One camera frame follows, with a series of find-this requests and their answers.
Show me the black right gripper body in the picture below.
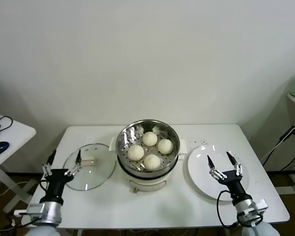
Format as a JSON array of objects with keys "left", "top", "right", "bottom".
[{"left": 220, "top": 170, "right": 252, "bottom": 201}]

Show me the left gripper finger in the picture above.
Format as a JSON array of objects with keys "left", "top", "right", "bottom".
[
  {"left": 41, "top": 149, "right": 57, "bottom": 177},
  {"left": 64, "top": 149, "right": 82, "bottom": 177}
]

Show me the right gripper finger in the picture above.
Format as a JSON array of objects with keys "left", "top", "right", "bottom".
[
  {"left": 206, "top": 154, "right": 226, "bottom": 180},
  {"left": 226, "top": 151, "right": 244, "bottom": 177}
]

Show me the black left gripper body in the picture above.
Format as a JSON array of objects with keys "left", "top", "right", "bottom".
[{"left": 40, "top": 169, "right": 74, "bottom": 204}]

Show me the white steamed baozi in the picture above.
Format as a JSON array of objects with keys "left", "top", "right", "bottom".
[
  {"left": 142, "top": 131, "right": 158, "bottom": 147},
  {"left": 127, "top": 144, "right": 145, "bottom": 161},
  {"left": 157, "top": 139, "right": 175, "bottom": 155},
  {"left": 144, "top": 154, "right": 162, "bottom": 172}
]

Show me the perforated steel steamer basket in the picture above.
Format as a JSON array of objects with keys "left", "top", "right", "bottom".
[{"left": 116, "top": 119, "right": 181, "bottom": 179}]

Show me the white round plate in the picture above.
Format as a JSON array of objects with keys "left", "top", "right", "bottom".
[{"left": 188, "top": 145, "right": 251, "bottom": 202}]

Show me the round glass pot lid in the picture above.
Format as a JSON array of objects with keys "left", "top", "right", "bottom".
[{"left": 63, "top": 143, "right": 117, "bottom": 191}]

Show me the white x-leg side table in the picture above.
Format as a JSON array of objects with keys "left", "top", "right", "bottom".
[{"left": 0, "top": 113, "right": 37, "bottom": 214}]

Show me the white electric cooker pot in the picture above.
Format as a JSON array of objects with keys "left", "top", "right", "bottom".
[{"left": 109, "top": 136, "right": 188, "bottom": 194}]

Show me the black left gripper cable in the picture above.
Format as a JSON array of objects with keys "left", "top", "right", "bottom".
[{"left": 40, "top": 180, "right": 49, "bottom": 196}]

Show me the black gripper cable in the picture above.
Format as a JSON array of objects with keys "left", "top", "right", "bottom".
[
  {"left": 216, "top": 189, "right": 239, "bottom": 228},
  {"left": 40, "top": 180, "right": 49, "bottom": 196}
]

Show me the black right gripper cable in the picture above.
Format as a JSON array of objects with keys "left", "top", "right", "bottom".
[{"left": 216, "top": 189, "right": 239, "bottom": 228}]

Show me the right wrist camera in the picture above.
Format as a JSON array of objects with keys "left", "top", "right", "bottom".
[{"left": 254, "top": 198, "right": 269, "bottom": 212}]

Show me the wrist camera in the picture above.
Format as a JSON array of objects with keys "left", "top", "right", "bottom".
[
  {"left": 13, "top": 203, "right": 46, "bottom": 218},
  {"left": 254, "top": 198, "right": 269, "bottom": 212}
]

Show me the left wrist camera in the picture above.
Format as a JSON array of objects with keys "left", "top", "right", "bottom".
[{"left": 13, "top": 203, "right": 46, "bottom": 218}]

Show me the white floor cable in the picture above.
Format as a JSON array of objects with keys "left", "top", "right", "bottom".
[{"left": 0, "top": 180, "right": 31, "bottom": 197}]

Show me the black wall power cable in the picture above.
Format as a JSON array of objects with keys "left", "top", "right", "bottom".
[{"left": 262, "top": 125, "right": 295, "bottom": 172}]

